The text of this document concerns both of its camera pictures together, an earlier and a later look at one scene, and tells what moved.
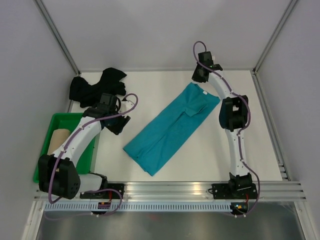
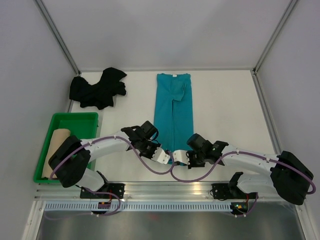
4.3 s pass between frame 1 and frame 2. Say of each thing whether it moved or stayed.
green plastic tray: stayed
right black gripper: moved
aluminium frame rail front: stayed
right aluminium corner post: stayed
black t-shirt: stayed
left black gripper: moved
